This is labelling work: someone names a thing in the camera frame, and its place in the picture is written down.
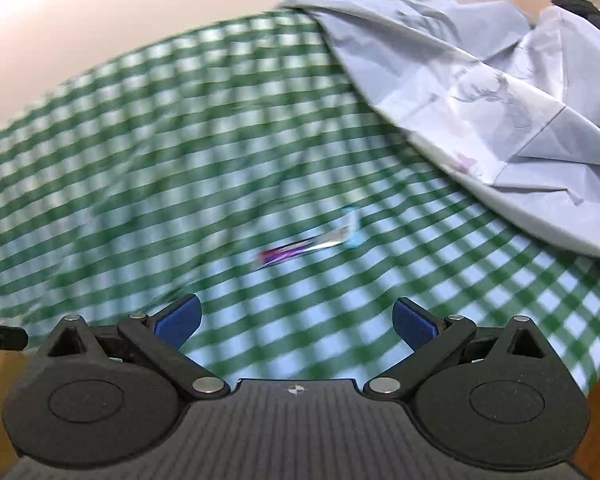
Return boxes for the green checked cloth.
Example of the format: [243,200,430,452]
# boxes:
[0,10,600,398]

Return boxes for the grey printed bed sheet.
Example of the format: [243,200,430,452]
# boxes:
[275,0,600,262]

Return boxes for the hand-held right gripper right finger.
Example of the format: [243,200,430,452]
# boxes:
[364,297,559,402]

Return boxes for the purple silver snack packet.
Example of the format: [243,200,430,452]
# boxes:
[256,230,348,270]

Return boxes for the dark cloth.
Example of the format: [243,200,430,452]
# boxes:
[551,0,600,46]

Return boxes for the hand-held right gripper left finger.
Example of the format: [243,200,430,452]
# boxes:
[41,293,231,402]

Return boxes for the small teal packet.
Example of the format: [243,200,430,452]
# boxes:
[343,206,365,250]

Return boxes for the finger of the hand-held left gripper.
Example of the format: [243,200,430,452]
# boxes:
[0,322,29,375]

